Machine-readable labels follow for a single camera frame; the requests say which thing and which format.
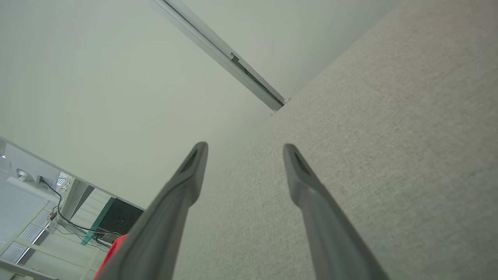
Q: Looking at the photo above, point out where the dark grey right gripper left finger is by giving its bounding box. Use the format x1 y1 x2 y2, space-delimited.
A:
95 142 209 280

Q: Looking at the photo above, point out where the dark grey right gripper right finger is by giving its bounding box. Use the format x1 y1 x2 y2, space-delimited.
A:
283 143 390 280

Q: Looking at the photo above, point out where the red jersey with black lettering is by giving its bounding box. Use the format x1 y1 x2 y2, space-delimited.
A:
93 233 129 280

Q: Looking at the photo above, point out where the black computer case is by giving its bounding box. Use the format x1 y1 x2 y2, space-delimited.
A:
96 198 145 245

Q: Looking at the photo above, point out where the green glass panel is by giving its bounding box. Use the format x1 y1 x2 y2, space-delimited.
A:
81 197 116 246

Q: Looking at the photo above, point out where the grey table leg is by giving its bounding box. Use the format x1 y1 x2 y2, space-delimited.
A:
58 178 95 222

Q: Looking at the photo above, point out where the thin black cable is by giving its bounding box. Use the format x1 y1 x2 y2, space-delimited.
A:
42 180 117 249

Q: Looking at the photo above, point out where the grey partition post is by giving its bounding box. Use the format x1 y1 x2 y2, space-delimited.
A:
150 0 291 117

